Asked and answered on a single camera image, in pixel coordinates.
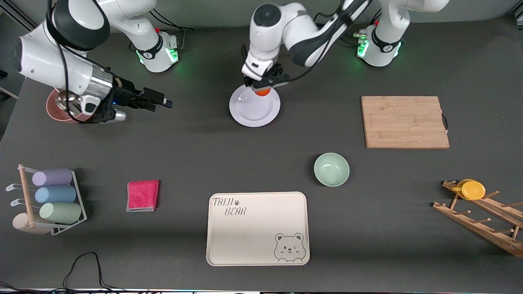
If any blue cup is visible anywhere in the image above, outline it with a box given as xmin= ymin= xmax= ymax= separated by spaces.
xmin=35 ymin=186 xmax=77 ymax=204

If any purple cup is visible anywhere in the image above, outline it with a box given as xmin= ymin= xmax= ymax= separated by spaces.
xmin=32 ymin=169 xmax=73 ymax=187

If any wooden peg drying rack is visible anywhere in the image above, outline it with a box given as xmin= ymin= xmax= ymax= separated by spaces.
xmin=432 ymin=180 xmax=523 ymax=257

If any mint green bowl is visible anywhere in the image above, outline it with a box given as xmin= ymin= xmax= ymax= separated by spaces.
xmin=314 ymin=152 xmax=350 ymax=187

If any cream bear print tray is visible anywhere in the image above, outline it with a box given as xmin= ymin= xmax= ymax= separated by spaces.
xmin=206 ymin=192 xmax=310 ymax=267

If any black left base cable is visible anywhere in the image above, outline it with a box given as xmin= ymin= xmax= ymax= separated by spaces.
xmin=343 ymin=10 xmax=381 ymax=46

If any black floor cable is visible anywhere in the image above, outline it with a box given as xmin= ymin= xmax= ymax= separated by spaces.
xmin=0 ymin=252 xmax=152 ymax=294

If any pink folded cloth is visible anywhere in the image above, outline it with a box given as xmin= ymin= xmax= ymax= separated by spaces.
xmin=126 ymin=180 xmax=160 ymax=212

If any yellow cup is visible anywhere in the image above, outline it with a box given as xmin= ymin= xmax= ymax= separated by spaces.
xmin=451 ymin=179 xmax=486 ymax=200

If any pale lavender round plate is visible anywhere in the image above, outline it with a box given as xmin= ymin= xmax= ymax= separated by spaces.
xmin=229 ymin=84 xmax=281 ymax=127

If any wooden cutting board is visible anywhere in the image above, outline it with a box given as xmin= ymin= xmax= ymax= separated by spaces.
xmin=361 ymin=96 xmax=450 ymax=149

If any black base cable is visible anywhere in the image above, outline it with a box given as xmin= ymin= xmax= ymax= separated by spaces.
xmin=150 ymin=7 xmax=194 ymax=49
xmin=343 ymin=10 xmax=381 ymax=46

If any black right base cable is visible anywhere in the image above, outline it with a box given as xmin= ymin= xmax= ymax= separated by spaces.
xmin=150 ymin=7 xmax=194 ymax=49

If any wooden rack dowel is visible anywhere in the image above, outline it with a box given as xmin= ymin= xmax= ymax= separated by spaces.
xmin=18 ymin=164 xmax=36 ymax=228

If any pink bowl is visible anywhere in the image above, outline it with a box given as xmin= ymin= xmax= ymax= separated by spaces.
xmin=46 ymin=89 xmax=95 ymax=124

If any metal scoop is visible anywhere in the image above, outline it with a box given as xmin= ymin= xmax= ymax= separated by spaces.
xmin=55 ymin=91 xmax=84 ymax=118

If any green cup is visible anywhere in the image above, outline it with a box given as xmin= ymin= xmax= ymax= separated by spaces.
xmin=39 ymin=202 xmax=82 ymax=224

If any white wire cup rack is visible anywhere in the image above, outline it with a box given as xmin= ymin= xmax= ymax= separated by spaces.
xmin=6 ymin=169 xmax=87 ymax=236

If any beige cup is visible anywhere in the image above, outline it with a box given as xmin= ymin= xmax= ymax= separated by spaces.
xmin=12 ymin=213 xmax=51 ymax=235

